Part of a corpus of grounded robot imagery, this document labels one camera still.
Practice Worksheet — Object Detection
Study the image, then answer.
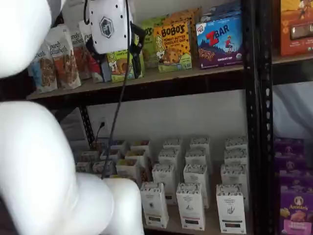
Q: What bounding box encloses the black metal shelving rack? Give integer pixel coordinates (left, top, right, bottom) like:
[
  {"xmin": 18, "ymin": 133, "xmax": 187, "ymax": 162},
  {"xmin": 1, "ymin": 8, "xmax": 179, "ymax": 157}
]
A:
[{"xmin": 25, "ymin": 0, "xmax": 260, "ymax": 235}]

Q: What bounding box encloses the adjacent black metal rack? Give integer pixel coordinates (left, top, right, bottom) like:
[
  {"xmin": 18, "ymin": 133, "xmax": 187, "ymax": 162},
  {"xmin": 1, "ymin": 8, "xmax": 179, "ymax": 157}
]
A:
[{"xmin": 258, "ymin": 0, "xmax": 313, "ymax": 235}]

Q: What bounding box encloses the white tea box pink strip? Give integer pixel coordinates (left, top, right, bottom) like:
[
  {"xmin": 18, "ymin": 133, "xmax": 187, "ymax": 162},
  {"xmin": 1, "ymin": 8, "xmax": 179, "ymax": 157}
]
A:
[
  {"xmin": 189, "ymin": 136, "xmax": 211, "ymax": 151},
  {"xmin": 184, "ymin": 148, "xmax": 210, "ymax": 167},
  {"xmin": 176, "ymin": 182, "xmax": 206, "ymax": 232},
  {"xmin": 183, "ymin": 163, "xmax": 211, "ymax": 209}
]

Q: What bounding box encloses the white tea box yellow strip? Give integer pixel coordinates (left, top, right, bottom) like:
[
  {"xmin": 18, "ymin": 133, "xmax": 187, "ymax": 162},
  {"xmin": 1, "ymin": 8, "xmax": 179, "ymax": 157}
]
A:
[
  {"xmin": 152, "ymin": 163, "xmax": 178, "ymax": 205},
  {"xmin": 158, "ymin": 147, "xmax": 182, "ymax": 167},
  {"xmin": 139, "ymin": 181, "xmax": 170, "ymax": 229},
  {"xmin": 162, "ymin": 138, "xmax": 183, "ymax": 151}
]

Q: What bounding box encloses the orange snack box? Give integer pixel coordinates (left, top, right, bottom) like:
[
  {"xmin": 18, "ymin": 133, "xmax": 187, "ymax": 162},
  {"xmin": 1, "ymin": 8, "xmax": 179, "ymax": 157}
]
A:
[{"xmin": 280, "ymin": 0, "xmax": 313, "ymax": 57}]

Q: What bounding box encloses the green Bobo's apple pie box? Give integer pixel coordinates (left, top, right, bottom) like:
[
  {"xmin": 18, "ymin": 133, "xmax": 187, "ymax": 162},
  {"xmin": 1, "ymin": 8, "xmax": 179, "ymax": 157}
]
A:
[
  {"xmin": 146, "ymin": 15, "xmax": 170, "ymax": 27},
  {"xmin": 140, "ymin": 24, "xmax": 157, "ymax": 70},
  {"xmin": 106, "ymin": 48, "xmax": 145, "ymax": 83}
]

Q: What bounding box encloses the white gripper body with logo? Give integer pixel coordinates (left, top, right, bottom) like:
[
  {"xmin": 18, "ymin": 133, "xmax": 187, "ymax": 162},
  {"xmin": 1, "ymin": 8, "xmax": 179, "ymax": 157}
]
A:
[{"xmin": 88, "ymin": 0, "xmax": 134, "ymax": 54}]

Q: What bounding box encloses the orange Bobo's peanut butter box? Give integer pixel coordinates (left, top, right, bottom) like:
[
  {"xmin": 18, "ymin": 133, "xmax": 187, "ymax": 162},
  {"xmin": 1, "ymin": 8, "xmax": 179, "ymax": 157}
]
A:
[
  {"xmin": 163, "ymin": 6, "xmax": 202, "ymax": 27},
  {"xmin": 153, "ymin": 20, "xmax": 193, "ymax": 73}
]

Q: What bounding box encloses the blue ZBar box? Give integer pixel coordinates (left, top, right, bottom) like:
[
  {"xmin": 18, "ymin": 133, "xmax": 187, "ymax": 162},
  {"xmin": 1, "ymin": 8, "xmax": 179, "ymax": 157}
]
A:
[
  {"xmin": 201, "ymin": 0, "xmax": 243, "ymax": 24},
  {"xmin": 195, "ymin": 15, "xmax": 244, "ymax": 70}
]

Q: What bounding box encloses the blue purely elizabeth granola bag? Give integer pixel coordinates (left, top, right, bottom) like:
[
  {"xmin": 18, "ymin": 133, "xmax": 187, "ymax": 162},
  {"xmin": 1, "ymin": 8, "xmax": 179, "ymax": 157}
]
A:
[{"xmin": 27, "ymin": 40, "xmax": 59, "ymax": 94}]

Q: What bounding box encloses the adjacent wooden shelf board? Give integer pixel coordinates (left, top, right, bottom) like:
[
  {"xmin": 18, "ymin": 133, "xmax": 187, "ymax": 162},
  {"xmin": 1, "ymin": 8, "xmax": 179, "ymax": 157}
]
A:
[{"xmin": 272, "ymin": 54, "xmax": 313, "ymax": 65}]

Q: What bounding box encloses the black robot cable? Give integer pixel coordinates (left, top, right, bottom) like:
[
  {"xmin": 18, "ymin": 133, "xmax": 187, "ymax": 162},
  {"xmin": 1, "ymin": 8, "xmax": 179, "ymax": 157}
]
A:
[{"xmin": 84, "ymin": 0, "xmax": 130, "ymax": 179}]

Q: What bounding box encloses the purple Annie's box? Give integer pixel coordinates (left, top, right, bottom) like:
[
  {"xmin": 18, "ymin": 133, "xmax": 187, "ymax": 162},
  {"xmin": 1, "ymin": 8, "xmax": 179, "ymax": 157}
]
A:
[
  {"xmin": 273, "ymin": 138, "xmax": 305, "ymax": 156},
  {"xmin": 279, "ymin": 185, "xmax": 313, "ymax": 235},
  {"xmin": 275, "ymin": 153, "xmax": 308, "ymax": 172},
  {"xmin": 278, "ymin": 169, "xmax": 313, "ymax": 188}
]

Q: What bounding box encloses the white backdrop sheet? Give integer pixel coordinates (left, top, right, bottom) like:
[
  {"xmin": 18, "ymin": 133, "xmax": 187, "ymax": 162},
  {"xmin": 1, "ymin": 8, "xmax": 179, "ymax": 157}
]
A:
[{"xmin": 272, "ymin": 84, "xmax": 313, "ymax": 138}]

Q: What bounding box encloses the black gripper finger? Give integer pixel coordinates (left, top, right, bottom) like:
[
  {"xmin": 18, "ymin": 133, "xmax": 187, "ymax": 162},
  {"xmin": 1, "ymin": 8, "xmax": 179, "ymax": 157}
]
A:
[
  {"xmin": 85, "ymin": 38, "xmax": 102, "ymax": 64},
  {"xmin": 129, "ymin": 22, "xmax": 147, "ymax": 79}
]

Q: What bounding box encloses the black plug with cord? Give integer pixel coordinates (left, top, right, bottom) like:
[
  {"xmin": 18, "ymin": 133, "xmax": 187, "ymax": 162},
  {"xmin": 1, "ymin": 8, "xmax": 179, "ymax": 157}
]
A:
[{"xmin": 95, "ymin": 121, "xmax": 106, "ymax": 147}]

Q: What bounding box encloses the green apple cinnamon oatmeal box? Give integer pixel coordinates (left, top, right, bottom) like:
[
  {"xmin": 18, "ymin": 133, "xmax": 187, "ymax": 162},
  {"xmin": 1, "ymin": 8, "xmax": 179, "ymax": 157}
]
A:
[
  {"xmin": 80, "ymin": 151, "xmax": 100, "ymax": 163},
  {"xmin": 75, "ymin": 161, "xmax": 92, "ymax": 173}
]

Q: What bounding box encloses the white tea box dark strip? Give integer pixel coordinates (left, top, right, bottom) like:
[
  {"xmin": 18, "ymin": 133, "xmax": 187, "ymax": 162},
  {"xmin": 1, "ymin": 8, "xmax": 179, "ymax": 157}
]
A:
[
  {"xmin": 224, "ymin": 137, "xmax": 248, "ymax": 151},
  {"xmin": 223, "ymin": 148, "xmax": 248, "ymax": 167},
  {"xmin": 215, "ymin": 184, "xmax": 246, "ymax": 234},
  {"xmin": 220, "ymin": 163, "xmax": 248, "ymax": 194}
]

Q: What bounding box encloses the yellow purely elizabeth oatmeal box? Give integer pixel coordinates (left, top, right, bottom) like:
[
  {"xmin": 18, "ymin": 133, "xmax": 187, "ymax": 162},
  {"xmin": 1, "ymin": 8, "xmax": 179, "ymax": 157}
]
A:
[
  {"xmin": 129, "ymin": 139, "xmax": 151, "ymax": 152},
  {"xmin": 115, "ymin": 158, "xmax": 147, "ymax": 183},
  {"xmin": 124, "ymin": 149, "xmax": 147, "ymax": 162}
]

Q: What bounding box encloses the wooden shelf board with snacks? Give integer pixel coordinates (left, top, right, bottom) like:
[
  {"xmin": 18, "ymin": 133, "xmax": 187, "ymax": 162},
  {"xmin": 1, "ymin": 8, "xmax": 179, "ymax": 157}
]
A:
[{"xmin": 26, "ymin": 64, "xmax": 245, "ymax": 100}]

